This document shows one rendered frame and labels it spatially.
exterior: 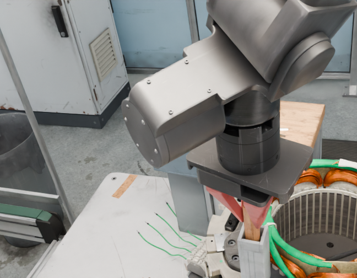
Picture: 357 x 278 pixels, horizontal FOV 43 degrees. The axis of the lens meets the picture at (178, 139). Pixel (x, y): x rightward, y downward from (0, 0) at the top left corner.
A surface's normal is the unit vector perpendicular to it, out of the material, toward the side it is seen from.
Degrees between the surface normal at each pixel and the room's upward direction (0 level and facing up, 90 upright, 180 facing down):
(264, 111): 96
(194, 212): 90
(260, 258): 90
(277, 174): 6
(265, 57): 80
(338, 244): 0
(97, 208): 0
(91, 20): 90
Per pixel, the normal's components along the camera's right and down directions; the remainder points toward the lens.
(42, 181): 0.94, 0.11
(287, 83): -0.83, 0.45
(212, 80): 0.10, -0.47
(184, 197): -0.40, 0.58
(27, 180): 0.76, 0.32
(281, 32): -0.74, 0.25
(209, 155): -0.15, -0.74
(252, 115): 0.08, 0.65
